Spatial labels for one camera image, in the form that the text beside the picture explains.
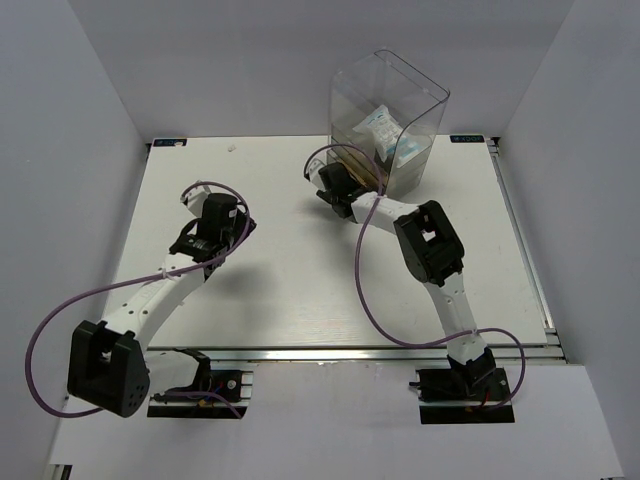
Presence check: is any cotton pad pack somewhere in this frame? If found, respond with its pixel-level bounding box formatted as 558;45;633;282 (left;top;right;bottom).
394;139;431;168
352;105;403;160

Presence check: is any clear acrylic organizer box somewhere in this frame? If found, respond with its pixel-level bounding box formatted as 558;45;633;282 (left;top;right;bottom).
327;49;450;199

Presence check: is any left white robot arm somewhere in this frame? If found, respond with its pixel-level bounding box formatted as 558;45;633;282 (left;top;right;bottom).
67;193;256;418

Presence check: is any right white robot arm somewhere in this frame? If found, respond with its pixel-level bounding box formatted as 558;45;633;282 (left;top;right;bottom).
304;159;496;399

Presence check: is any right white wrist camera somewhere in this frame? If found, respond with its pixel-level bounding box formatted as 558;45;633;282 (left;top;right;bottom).
304;157;325;188

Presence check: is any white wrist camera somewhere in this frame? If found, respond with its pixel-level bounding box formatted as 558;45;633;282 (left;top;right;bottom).
180;182;212;217
304;157;325;188

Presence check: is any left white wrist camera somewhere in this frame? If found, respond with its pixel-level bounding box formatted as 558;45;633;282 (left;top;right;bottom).
180;182;212;217

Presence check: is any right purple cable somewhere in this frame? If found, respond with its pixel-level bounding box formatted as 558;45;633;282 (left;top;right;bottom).
302;143;527;412

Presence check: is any purple cable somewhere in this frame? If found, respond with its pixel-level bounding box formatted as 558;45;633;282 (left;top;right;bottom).
302;143;527;412
25;180;251;419

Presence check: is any aluminium table front rail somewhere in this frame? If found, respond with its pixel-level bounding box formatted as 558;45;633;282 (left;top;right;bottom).
177;342;566;364

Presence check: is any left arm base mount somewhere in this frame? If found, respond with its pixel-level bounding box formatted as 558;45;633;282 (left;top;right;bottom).
147;364;254;420

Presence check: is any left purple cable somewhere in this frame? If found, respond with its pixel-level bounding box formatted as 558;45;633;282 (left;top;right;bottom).
25;180;251;419

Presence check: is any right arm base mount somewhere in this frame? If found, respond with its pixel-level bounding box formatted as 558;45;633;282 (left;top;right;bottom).
409;368;515;425

